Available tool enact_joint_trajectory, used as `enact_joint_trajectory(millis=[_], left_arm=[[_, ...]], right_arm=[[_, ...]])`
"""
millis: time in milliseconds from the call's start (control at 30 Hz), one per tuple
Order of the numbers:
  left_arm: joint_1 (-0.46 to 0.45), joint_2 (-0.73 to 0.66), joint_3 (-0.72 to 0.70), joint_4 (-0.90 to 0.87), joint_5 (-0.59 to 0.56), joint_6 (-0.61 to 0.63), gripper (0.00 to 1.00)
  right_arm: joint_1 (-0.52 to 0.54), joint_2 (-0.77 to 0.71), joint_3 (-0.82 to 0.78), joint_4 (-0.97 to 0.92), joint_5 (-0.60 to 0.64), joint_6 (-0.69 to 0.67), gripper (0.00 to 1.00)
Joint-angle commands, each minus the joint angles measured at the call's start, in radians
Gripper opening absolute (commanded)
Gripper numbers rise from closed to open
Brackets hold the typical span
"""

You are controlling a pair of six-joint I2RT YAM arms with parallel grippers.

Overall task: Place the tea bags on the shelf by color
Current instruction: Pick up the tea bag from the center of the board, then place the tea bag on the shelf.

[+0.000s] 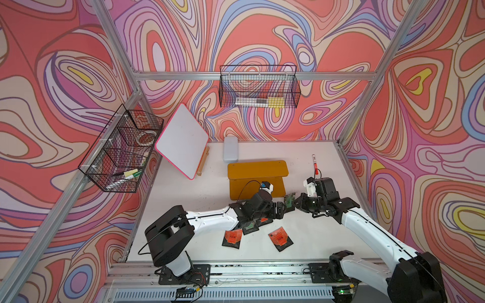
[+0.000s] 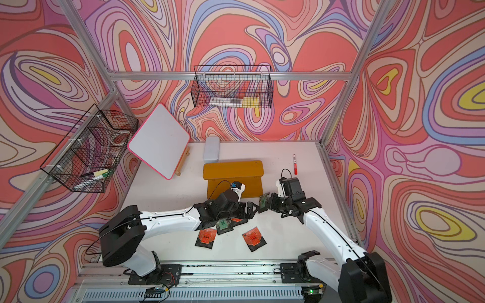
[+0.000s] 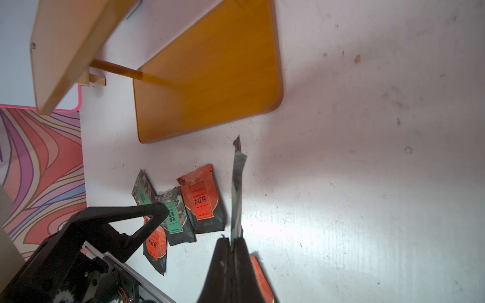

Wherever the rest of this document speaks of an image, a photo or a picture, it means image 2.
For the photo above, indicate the wooden easel stand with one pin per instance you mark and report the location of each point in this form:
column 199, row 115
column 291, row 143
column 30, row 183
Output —
column 182, row 161

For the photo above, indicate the black wire basket left wall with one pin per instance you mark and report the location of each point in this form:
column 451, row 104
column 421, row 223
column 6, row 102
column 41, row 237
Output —
column 100, row 139

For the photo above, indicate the black wire basket wall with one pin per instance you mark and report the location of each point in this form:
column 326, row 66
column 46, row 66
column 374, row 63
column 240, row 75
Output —
column 225, row 85
column 100, row 139

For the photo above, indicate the yellow sticky notes in basket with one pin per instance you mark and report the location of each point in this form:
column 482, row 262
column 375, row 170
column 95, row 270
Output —
column 250, row 102

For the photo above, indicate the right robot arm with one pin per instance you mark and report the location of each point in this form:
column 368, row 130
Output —
column 357, row 275

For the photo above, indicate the red tea bag lower right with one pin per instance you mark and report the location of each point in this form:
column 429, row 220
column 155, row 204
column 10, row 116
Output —
column 254, row 239

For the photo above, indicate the red marker pen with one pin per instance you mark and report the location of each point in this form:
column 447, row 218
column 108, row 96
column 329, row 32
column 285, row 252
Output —
column 295, row 165

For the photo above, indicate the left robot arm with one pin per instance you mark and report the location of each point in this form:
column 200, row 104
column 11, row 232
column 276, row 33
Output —
column 121, row 237

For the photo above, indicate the yellow wooden two-tier shelf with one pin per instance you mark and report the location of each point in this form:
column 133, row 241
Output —
column 219, row 175

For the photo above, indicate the green yellow markers in basket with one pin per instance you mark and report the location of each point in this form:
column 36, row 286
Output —
column 97, row 174

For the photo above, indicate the black wire basket back wall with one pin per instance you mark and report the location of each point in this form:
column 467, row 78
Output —
column 225, row 85

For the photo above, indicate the red tea bag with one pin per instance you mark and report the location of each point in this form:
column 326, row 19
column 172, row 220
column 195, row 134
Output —
column 254, row 239
column 238, row 221
column 206, row 238

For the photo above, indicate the green tea bag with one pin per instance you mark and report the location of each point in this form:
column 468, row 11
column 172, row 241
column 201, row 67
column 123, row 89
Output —
column 224, row 226
column 264, row 203

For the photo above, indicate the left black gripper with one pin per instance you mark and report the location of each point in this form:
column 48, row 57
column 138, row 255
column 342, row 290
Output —
column 250, row 213

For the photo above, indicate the red tea bag lower left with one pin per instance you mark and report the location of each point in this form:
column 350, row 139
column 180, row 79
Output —
column 206, row 238

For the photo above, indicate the red tea bag upper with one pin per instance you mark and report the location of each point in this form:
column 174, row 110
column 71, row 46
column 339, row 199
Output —
column 238, row 221

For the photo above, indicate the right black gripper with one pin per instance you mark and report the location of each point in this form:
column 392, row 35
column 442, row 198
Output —
column 272, row 201

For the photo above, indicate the white board with pink edge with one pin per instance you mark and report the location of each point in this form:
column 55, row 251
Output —
column 160, row 142

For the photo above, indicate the white plastic box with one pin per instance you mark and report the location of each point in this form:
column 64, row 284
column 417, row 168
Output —
column 211, row 150

